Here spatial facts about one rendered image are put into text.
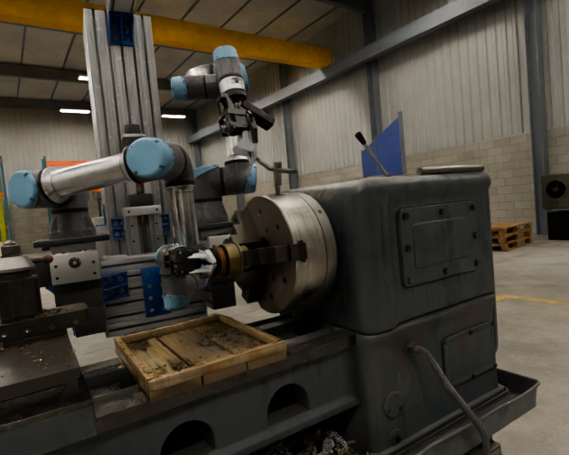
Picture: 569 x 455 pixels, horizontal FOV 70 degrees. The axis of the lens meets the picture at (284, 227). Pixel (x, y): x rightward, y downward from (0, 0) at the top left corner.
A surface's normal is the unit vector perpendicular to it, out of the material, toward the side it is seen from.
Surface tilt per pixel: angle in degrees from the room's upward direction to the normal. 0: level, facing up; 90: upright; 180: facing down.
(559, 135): 90
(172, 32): 90
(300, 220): 59
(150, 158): 89
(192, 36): 90
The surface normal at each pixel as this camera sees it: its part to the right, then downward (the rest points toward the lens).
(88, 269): 0.45, 0.00
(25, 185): -0.32, 0.09
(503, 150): -0.82, 0.11
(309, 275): 0.54, 0.30
